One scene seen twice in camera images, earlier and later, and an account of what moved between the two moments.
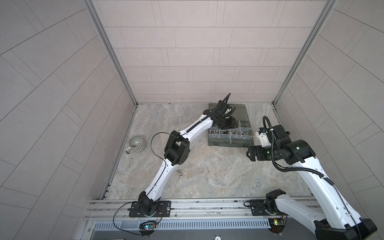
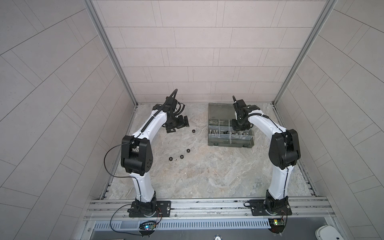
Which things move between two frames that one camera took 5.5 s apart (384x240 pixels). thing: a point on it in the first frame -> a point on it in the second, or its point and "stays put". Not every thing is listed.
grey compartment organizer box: (241, 136) stays put
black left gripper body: (224, 122) -> (175, 122)
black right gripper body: (266, 152) -> (238, 124)
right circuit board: (277, 225) stays put
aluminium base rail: (235, 209) stays put
